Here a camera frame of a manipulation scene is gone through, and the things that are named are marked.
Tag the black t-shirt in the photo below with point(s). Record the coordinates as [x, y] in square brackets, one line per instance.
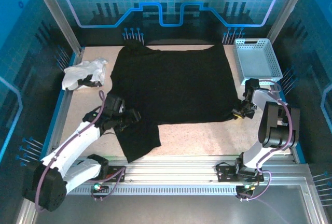
[171, 86]

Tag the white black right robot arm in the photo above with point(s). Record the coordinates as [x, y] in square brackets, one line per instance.
[275, 128]

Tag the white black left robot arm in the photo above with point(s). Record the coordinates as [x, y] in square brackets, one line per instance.
[75, 141]

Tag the white folded t-shirt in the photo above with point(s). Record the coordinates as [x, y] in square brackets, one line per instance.
[80, 72]

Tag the grey perforated plastic basket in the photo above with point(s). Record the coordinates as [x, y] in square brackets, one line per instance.
[255, 60]

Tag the small LED controller board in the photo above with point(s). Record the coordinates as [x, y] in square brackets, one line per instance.
[246, 187]
[97, 186]

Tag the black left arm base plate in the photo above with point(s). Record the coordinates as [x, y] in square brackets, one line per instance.
[116, 173]

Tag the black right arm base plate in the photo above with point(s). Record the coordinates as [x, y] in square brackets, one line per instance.
[225, 173]

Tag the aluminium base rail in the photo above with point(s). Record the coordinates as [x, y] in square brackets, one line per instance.
[168, 172]

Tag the aluminium frame post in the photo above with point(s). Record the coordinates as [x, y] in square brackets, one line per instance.
[288, 8]
[57, 14]

